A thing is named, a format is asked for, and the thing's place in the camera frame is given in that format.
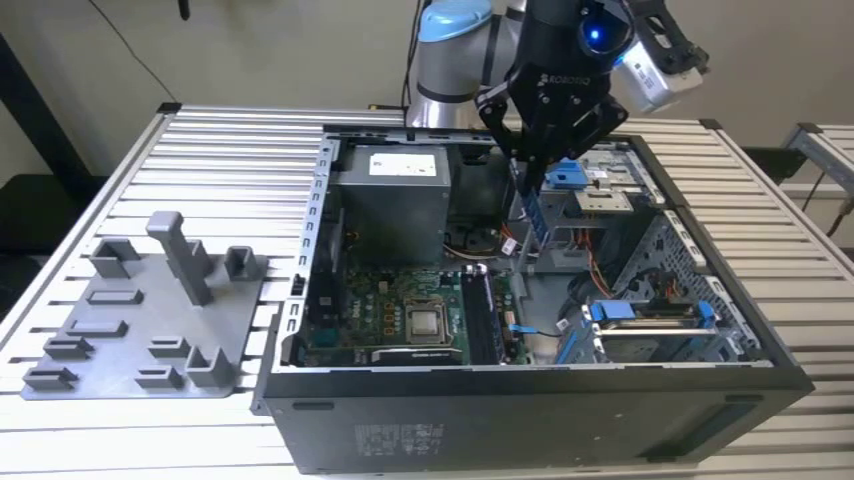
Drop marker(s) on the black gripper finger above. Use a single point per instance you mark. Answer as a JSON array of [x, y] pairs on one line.
[[601, 125], [497, 120]]

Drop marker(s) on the RAM stick with white label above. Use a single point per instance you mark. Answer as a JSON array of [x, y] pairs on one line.
[[535, 220]]

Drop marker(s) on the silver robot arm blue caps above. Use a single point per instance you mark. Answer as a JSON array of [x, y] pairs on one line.
[[448, 65]]

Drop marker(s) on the black RAM stick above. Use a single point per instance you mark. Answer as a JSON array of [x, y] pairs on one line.
[[480, 320]]

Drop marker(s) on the blue drive latch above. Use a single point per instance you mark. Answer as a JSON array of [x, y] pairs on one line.
[[568, 177]]

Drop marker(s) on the silver drive cage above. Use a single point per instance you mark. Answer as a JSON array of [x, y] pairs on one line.
[[604, 202]]

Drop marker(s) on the grey power supply unit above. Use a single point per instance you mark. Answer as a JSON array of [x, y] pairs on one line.
[[394, 220]]

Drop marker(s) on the black furniture piece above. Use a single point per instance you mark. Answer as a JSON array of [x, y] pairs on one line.
[[775, 165], [41, 210]]

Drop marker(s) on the metal slat side table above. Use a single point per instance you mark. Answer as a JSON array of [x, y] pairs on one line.
[[831, 145]]

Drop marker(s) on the green motherboard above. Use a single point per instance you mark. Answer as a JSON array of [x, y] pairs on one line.
[[374, 300]]

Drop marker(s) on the hard disk in blue carrier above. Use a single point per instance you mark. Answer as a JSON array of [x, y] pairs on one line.
[[644, 332]]

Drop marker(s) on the silver CPU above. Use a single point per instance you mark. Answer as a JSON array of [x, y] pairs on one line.
[[428, 325]]

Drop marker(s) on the black graphics card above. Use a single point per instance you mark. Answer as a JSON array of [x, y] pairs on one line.
[[414, 356]]

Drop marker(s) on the black hanging rod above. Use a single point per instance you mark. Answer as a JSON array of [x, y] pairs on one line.
[[184, 9]]

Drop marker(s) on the black PC case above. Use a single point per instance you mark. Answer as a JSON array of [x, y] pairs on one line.
[[468, 425]]

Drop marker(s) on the grey parts rack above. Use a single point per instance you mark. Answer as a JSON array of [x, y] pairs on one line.
[[154, 320]]

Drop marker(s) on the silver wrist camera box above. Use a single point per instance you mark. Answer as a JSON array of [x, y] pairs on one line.
[[651, 85]]

